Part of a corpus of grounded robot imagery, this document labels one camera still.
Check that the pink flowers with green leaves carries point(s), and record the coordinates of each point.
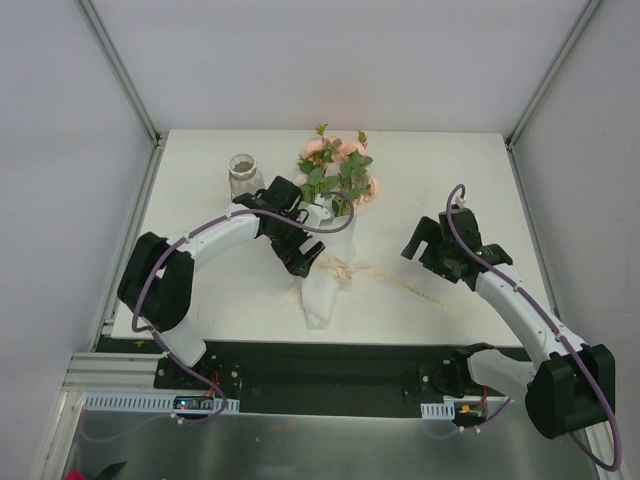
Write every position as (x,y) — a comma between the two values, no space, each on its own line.
(329,164)

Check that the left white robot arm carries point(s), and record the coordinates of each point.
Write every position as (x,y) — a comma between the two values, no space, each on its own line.
(157,282)

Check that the left white cable duct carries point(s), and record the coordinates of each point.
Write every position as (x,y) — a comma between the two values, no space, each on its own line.
(158,403)

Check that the red object at bottom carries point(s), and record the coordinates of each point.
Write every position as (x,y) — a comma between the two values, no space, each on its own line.
(74,475)

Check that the white wrapping paper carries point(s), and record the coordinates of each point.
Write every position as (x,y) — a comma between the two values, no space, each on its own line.
(328,274)

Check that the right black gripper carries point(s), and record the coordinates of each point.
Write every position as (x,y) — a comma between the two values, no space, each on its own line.
(433,250)

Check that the white ribbed ceramic vase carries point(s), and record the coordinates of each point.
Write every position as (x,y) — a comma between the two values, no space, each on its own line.
(244,175)

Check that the black object at bottom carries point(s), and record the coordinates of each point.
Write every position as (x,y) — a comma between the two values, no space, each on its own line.
(111,471)

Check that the cream ribbon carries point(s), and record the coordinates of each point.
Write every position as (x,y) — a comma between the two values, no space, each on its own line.
(380,277)

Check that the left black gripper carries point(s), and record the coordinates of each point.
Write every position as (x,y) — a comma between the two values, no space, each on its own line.
(298,253)

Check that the aluminium frame post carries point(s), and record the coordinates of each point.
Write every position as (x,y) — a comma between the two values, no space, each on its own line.
(580,25)
(119,71)

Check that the right white cable duct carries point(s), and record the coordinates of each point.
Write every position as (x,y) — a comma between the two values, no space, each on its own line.
(443,411)

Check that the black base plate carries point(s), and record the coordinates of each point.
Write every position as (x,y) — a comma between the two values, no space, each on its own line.
(327,379)

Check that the left aluminium frame post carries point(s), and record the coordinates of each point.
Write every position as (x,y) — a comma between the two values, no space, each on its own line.
(119,71)

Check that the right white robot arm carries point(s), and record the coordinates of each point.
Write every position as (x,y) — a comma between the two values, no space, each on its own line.
(565,384)

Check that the right aluminium frame post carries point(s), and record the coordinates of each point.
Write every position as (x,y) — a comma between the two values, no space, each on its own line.
(580,25)

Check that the white cable duct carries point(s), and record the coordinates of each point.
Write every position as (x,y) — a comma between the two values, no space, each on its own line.
(158,403)
(443,411)

